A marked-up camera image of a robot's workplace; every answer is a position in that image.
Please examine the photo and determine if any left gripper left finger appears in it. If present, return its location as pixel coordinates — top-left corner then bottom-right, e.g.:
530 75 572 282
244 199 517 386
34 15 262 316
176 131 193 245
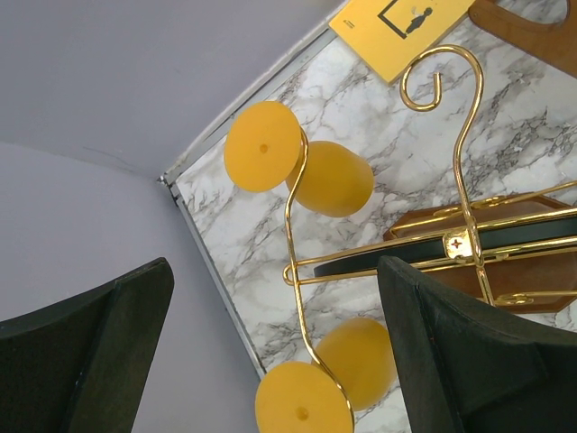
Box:
1 258 174 432

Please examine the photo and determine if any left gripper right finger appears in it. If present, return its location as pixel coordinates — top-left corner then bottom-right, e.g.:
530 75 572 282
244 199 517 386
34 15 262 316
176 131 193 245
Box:
377 256 576 432

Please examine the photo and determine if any orange plastic wine glass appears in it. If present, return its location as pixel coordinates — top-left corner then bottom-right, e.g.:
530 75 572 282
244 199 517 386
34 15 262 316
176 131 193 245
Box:
255 318 397 432
224 101 374 217

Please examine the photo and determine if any gold wire wine glass rack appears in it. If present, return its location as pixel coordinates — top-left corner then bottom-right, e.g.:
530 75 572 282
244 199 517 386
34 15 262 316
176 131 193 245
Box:
282 43 577 425

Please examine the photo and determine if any wooden dish rack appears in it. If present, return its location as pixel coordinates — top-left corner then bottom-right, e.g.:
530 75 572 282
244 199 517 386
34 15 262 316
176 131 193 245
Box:
468 0 576 78

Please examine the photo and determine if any yellow card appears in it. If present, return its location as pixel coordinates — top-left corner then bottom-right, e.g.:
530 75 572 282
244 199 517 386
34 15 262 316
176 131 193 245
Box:
329 0 473 84

